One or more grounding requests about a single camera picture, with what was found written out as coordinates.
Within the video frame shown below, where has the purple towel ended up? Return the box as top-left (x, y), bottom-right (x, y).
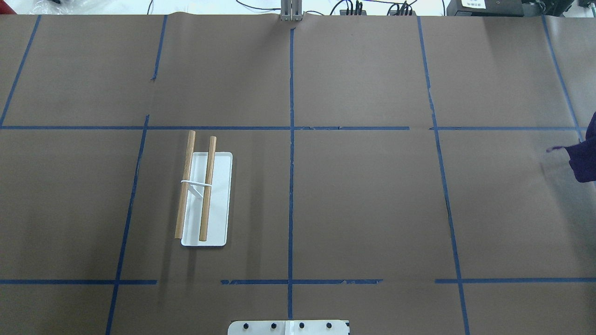
top-left (546, 114), bottom-right (596, 183)

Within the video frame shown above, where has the white towel rack with wooden bars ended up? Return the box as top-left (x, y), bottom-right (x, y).
top-left (174, 131), bottom-right (233, 248)

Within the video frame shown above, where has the black mini computer box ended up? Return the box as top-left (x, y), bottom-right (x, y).
top-left (446, 0), bottom-right (525, 17)

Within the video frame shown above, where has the aluminium frame post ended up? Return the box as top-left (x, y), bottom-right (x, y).
top-left (279, 0), bottom-right (304, 22)

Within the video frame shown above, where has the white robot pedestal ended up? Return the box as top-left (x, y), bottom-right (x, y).
top-left (227, 320), bottom-right (351, 335)

